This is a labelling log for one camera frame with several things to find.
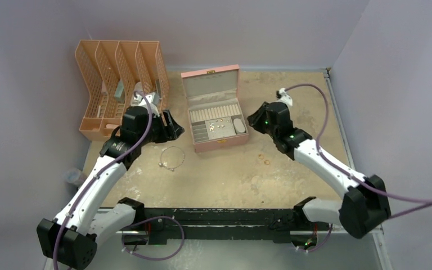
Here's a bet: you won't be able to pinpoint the clear plastic cup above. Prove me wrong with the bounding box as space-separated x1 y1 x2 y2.
63 168 87 187

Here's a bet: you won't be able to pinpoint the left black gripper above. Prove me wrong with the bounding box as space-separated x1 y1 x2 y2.
137 109 183 146

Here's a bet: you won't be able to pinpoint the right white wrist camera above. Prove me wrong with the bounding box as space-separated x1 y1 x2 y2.
276 88 293 107

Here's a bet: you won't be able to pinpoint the white oval pad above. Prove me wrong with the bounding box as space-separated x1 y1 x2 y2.
233 118 246 134

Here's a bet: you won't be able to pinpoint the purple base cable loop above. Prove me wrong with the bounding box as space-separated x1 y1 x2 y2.
121 215 187 262

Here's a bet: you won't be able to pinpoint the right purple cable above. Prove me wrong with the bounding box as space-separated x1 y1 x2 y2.
285 83 432 220

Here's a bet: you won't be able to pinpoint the silver beaded bracelet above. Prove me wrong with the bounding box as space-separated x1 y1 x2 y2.
158 146 186 173

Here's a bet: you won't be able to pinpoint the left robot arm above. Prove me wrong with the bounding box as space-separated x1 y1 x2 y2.
37 106 185 269

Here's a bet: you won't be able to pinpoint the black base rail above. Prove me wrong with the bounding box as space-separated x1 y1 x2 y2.
123 208 329 245

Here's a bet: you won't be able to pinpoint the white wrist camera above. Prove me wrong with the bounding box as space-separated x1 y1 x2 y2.
276 88 293 107
139 92 160 116

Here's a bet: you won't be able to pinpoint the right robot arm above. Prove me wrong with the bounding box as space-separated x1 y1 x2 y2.
247 102 392 239

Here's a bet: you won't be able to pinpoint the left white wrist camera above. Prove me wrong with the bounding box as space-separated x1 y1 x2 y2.
139 92 160 116

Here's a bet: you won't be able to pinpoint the pink jewelry box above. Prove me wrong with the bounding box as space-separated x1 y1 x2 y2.
181 65 249 153

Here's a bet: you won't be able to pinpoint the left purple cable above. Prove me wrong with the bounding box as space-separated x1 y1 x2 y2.
52 90 154 270

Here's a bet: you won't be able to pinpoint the orange plastic file organizer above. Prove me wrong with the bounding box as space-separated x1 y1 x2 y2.
75 40 170 141

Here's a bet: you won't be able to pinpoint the grey metal block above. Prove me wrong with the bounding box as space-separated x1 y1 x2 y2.
114 80 125 104

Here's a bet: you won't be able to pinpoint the earrings in box tray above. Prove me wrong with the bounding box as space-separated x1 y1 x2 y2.
206 118 232 132

